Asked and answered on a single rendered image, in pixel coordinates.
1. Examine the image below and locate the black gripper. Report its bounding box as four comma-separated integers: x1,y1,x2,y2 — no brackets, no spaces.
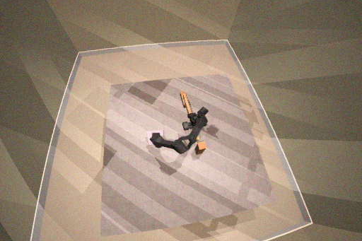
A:
182,121,195,130

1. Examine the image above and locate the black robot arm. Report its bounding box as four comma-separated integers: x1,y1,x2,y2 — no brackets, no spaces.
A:
150,107,209,154

